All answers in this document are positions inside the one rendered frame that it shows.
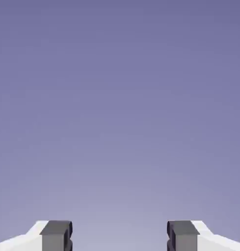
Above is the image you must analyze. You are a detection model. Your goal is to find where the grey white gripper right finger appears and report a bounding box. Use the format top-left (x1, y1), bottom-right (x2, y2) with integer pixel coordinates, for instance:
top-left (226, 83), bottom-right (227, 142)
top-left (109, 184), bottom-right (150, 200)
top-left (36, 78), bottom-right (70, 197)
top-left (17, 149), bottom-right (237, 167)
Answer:
top-left (166, 220), bottom-right (240, 251)

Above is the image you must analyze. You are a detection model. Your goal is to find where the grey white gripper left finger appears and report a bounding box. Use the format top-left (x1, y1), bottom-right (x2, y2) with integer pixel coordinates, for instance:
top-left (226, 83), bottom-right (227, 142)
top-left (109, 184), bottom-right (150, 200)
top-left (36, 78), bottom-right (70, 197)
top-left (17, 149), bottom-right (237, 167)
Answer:
top-left (0, 220), bottom-right (74, 251)

